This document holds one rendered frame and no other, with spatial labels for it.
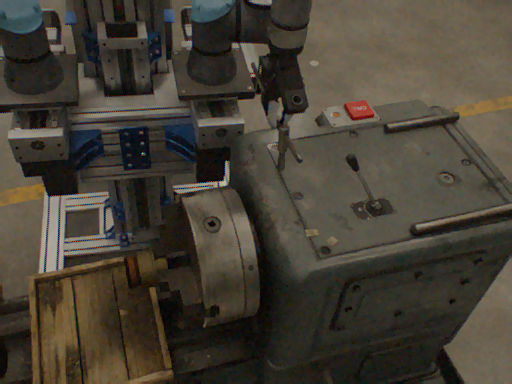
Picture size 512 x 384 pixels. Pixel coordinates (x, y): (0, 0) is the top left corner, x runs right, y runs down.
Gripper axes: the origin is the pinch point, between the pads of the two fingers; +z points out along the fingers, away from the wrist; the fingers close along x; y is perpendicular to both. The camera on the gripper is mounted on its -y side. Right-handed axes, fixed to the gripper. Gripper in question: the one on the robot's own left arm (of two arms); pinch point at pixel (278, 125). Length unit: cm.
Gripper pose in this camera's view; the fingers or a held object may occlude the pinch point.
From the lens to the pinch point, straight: 124.8
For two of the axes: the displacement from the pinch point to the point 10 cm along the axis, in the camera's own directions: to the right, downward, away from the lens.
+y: -3.0, -7.2, 6.3
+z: -0.7, 6.7, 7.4
